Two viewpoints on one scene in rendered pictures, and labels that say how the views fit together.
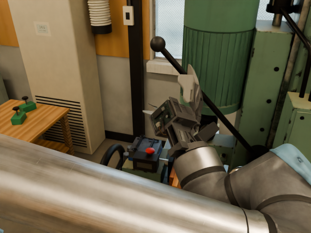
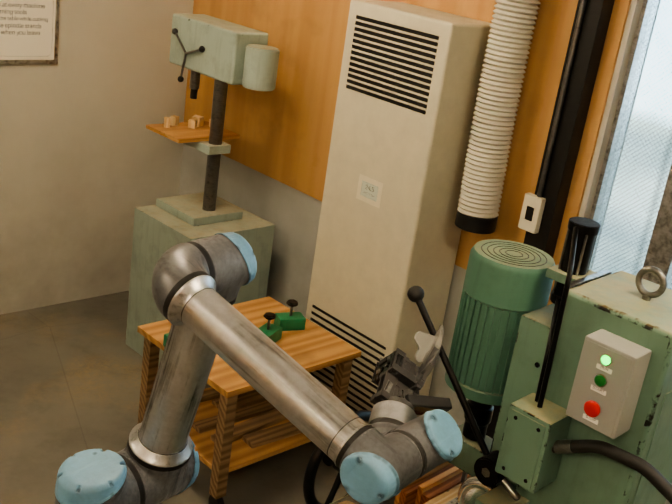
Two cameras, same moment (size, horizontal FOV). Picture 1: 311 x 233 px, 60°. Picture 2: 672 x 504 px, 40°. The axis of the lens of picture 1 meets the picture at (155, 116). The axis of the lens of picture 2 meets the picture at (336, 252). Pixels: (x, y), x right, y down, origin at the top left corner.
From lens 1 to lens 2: 1.36 m
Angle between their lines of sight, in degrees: 27
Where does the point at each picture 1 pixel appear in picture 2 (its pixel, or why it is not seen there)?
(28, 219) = (242, 368)
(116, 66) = not seen: hidden behind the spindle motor
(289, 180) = (415, 427)
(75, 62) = (403, 267)
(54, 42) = (380, 221)
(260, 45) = (523, 331)
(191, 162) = (380, 410)
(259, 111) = not seen: hidden behind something
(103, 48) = not seen: hidden behind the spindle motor
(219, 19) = (484, 289)
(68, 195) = (266, 362)
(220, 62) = (480, 335)
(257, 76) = (519, 366)
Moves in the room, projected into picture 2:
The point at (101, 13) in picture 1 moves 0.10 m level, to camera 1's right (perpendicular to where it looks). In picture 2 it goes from (480, 194) to (506, 202)
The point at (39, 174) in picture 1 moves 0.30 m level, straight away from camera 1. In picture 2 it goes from (257, 346) to (270, 282)
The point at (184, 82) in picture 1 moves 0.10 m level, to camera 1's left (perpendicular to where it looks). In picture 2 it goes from (422, 340) to (378, 324)
